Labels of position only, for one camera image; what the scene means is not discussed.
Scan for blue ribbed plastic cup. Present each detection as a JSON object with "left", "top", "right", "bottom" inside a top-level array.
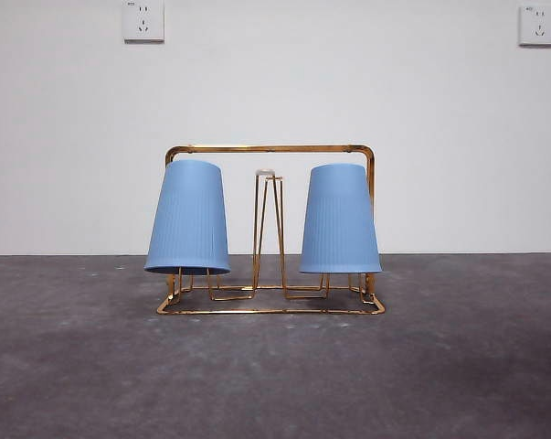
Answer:
[
  {"left": 144, "top": 158, "right": 232, "bottom": 277},
  {"left": 298, "top": 163, "right": 383, "bottom": 275}
]

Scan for gold wire cup rack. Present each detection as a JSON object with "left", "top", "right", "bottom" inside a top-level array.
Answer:
[{"left": 155, "top": 144, "right": 388, "bottom": 316}]

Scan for white wall socket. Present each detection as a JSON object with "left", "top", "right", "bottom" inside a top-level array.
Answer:
[
  {"left": 517, "top": 4, "right": 551, "bottom": 48},
  {"left": 122, "top": 0, "right": 165, "bottom": 45}
]

